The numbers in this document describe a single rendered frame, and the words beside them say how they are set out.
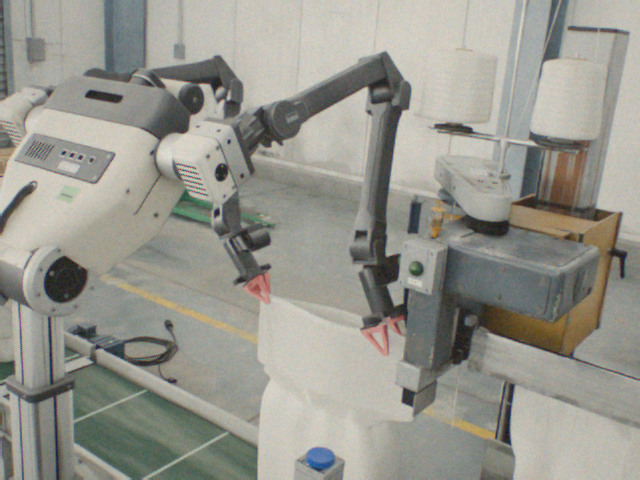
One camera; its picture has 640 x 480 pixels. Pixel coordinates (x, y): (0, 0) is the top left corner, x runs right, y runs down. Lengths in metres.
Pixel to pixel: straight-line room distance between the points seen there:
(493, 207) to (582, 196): 0.38
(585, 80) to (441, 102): 0.31
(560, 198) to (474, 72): 0.39
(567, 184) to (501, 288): 0.51
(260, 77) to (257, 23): 0.61
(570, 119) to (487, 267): 0.38
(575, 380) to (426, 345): 0.31
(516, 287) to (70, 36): 8.81
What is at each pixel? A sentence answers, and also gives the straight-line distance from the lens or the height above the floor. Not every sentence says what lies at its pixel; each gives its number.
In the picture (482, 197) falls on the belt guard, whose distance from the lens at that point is 1.43.
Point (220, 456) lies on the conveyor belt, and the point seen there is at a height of 0.38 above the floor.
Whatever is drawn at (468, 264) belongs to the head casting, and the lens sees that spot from 1.34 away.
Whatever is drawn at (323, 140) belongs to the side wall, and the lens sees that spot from 7.95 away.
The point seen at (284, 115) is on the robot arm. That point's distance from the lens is 1.42.
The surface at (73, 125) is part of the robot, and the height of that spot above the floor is 1.47.
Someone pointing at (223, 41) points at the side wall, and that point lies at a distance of 8.93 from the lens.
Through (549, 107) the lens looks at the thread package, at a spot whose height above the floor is 1.59.
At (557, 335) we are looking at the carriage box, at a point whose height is 1.10.
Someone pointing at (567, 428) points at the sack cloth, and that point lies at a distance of 1.55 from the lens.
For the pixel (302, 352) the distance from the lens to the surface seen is 1.81.
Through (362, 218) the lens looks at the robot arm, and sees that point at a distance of 1.63.
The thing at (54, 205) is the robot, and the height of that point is 1.34.
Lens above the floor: 1.69
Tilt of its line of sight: 17 degrees down
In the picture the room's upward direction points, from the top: 5 degrees clockwise
